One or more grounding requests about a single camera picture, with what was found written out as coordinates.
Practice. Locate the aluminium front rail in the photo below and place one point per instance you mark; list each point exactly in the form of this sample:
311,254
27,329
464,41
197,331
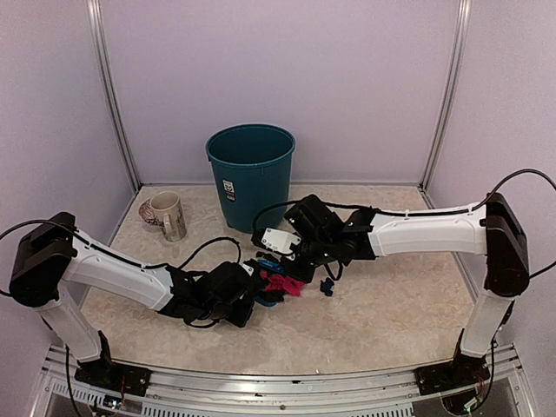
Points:
173,392

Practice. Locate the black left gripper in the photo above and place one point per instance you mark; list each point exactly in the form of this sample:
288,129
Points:
240,319

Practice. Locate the small navy paper scrap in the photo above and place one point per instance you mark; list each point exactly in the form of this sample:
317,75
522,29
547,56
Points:
327,287

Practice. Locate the blue plastic dustpan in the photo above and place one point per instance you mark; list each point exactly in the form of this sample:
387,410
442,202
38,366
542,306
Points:
269,297

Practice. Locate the teal plastic waste bin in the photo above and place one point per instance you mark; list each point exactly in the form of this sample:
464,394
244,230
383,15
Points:
251,165

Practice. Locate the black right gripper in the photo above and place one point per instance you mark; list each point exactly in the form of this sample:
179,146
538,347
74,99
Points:
305,274

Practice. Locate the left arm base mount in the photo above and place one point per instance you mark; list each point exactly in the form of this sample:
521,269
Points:
112,375

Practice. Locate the blue hand brush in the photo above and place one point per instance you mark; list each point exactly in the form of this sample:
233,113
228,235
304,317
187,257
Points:
270,265

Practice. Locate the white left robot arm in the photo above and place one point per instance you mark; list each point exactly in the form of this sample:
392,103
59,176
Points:
56,253

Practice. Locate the white ceramic mug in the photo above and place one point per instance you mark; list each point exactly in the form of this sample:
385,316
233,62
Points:
164,210

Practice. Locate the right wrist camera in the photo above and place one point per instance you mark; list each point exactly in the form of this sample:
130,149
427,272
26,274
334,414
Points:
280,242

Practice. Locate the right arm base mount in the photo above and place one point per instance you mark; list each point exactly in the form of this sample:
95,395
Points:
461,371

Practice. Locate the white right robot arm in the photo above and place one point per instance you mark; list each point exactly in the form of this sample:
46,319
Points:
487,228

